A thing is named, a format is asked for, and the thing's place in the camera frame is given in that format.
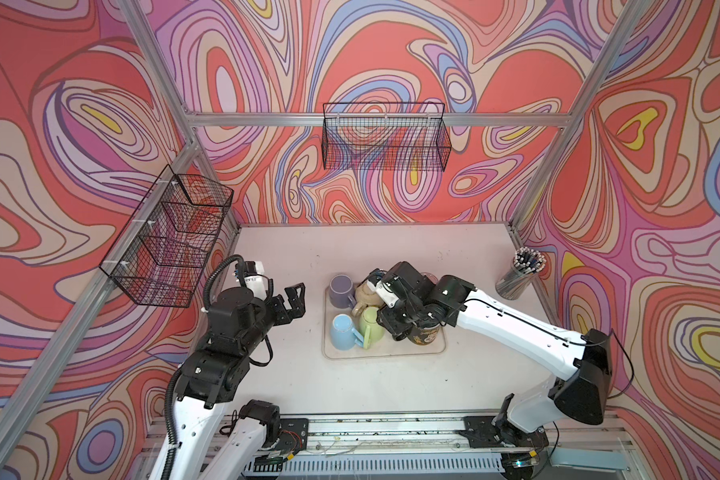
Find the beige rectangular tray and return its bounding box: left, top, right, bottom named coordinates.
left=322, top=287, right=447, bottom=361

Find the purple ceramic mug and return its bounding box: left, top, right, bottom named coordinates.
left=328, top=273, right=356, bottom=309

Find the light blue ceramic mug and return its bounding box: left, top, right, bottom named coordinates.
left=329, top=314, right=365, bottom=351

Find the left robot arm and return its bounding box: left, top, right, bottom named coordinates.
left=150, top=255, right=308, bottom=479

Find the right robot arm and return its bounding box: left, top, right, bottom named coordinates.
left=366, top=261, right=612, bottom=437

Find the black patterned mug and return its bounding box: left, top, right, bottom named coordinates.
left=407, top=324, right=441, bottom=346

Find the light green ceramic mug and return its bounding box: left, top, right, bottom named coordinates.
left=358, top=306, right=386, bottom=349

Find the cream speckled round mug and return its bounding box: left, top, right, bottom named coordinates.
left=352, top=280, right=385, bottom=318

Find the metal cup of pens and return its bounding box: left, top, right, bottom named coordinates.
left=495, top=247, right=546, bottom=300

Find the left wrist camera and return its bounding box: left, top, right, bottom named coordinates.
left=235, top=261, right=269, bottom=300

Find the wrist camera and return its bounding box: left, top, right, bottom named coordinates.
left=365, top=269, right=399, bottom=308
left=235, top=261, right=269, bottom=300

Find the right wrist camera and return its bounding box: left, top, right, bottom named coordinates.
left=365, top=269, right=399, bottom=308

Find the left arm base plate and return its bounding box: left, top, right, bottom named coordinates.
left=264, top=417, right=309, bottom=456

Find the black wire basket left wall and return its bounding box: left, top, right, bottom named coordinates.
left=99, top=166, right=234, bottom=308

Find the black wire basket wall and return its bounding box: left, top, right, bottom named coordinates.
left=99, top=166, right=234, bottom=308
left=321, top=101, right=452, bottom=172

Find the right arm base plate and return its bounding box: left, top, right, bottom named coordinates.
left=456, top=416, right=549, bottom=450

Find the black wire basket back wall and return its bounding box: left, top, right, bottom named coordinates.
left=321, top=101, right=452, bottom=172

